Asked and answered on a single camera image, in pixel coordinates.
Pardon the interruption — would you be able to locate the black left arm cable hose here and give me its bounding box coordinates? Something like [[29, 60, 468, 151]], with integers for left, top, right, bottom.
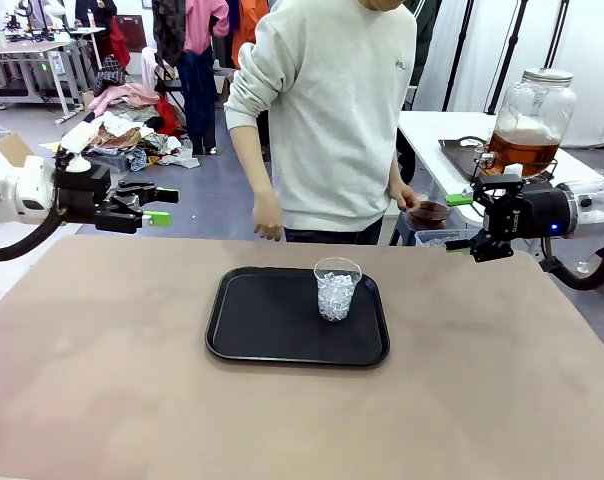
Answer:
[[0, 208, 66, 263]]

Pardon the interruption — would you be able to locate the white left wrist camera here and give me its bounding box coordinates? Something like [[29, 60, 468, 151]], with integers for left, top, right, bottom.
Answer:
[[59, 121, 100, 174]]

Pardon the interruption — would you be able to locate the grey stool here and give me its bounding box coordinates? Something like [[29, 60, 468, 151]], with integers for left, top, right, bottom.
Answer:
[[388, 208, 459, 247]]

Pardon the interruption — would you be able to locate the white side table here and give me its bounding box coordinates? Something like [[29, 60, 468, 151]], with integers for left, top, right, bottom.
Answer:
[[396, 110, 604, 227]]

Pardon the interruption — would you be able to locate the black plastic serving tray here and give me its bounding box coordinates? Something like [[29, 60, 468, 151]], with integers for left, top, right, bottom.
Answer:
[[204, 266, 391, 368]]

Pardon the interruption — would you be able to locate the brown cardboard box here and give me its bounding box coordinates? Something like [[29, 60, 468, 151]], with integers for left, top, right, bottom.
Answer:
[[0, 132, 36, 169]]

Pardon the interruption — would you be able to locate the person's left forearm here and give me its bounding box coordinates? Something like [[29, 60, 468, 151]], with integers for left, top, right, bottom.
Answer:
[[387, 158, 409, 193]]

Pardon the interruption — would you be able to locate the dark tray under dispenser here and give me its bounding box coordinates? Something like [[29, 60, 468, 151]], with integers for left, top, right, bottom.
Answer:
[[437, 136, 559, 184]]

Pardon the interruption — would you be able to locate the glass drink dispenser jar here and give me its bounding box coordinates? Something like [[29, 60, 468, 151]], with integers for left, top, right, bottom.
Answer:
[[487, 67, 578, 178]]

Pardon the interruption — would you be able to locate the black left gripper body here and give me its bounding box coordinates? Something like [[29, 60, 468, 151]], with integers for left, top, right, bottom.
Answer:
[[55, 163, 119, 222]]

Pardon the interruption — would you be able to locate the bowl of brown liquid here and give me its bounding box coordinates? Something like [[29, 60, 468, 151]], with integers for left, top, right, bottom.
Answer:
[[408, 199, 454, 226]]

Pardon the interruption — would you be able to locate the person's right forearm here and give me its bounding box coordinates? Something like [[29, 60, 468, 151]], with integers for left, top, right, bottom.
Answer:
[[228, 123, 276, 200]]

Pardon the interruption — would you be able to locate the figure in orange top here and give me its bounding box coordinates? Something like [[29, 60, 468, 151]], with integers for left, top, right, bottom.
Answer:
[[230, 0, 272, 70]]

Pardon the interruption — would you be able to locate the person's left hand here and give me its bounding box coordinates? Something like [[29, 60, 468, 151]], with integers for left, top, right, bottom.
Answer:
[[388, 182, 423, 214]]

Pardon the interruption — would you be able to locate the dark green hanging jacket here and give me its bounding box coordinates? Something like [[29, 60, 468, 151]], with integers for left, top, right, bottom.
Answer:
[[404, 0, 442, 87]]

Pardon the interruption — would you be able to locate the dark patterned hanging garment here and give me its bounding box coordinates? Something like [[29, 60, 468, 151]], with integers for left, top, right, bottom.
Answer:
[[151, 0, 187, 67]]

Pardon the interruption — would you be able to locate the short clear cup with ice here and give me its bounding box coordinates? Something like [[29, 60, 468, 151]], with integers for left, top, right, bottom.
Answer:
[[312, 256, 364, 323]]

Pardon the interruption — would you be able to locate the pile of clothes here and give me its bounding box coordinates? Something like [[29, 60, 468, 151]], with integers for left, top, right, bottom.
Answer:
[[51, 47, 204, 175]]

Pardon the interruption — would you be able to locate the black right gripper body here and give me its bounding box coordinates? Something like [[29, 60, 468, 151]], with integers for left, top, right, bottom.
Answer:
[[483, 181, 574, 240]]

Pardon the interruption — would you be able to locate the background workbench table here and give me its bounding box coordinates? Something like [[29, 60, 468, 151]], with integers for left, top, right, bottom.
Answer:
[[0, 24, 108, 125]]

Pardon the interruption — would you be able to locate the figure in pink top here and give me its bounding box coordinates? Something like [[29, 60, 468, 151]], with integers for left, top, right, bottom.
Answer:
[[176, 0, 231, 157]]

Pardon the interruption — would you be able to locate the black tripod stand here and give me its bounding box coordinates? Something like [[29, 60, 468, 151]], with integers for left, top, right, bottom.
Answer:
[[543, 0, 572, 71], [486, 0, 529, 116], [441, 0, 476, 113]]

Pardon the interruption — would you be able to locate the person's right hand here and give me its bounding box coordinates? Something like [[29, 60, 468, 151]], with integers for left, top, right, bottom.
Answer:
[[251, 188, 286, 243]]

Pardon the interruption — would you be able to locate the person's grey sweatshirt torso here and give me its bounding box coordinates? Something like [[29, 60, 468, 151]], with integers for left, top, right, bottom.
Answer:
[[223, 0, 419, 245]]

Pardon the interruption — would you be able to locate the red hanging cloth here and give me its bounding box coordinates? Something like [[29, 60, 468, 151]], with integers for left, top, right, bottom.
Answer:
[[107, 17, 133, 70]]

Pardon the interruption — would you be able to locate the clear plastic ice container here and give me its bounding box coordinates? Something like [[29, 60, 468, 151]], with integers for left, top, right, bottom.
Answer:
[[413, 228, 484, 249]]

